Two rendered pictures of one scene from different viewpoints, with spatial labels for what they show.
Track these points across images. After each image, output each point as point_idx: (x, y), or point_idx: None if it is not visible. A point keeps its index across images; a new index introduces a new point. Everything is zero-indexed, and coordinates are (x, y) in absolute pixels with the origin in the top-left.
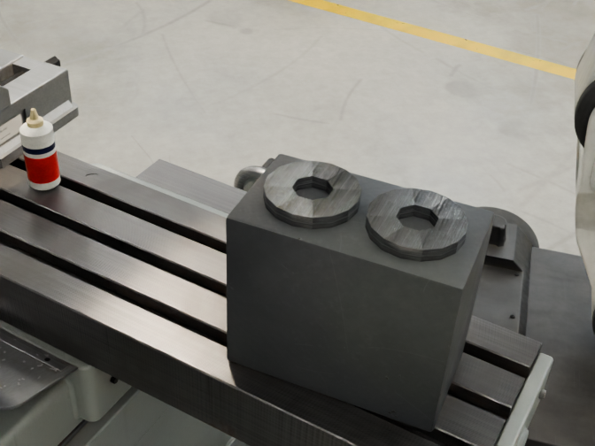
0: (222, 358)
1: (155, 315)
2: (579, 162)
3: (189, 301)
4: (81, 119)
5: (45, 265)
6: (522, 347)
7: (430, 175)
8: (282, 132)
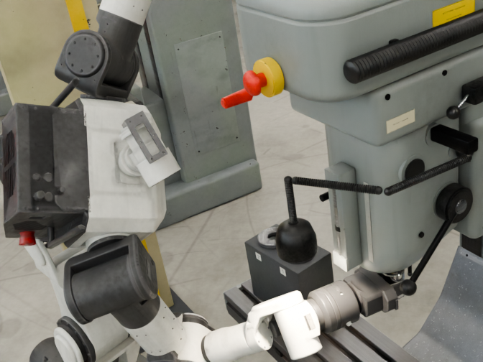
0: None
1: (356, 329)
2: (124, 351)
3: (341, 332)
4: None
5: (399, 361)
6: (232, 291)
7: None
8: None
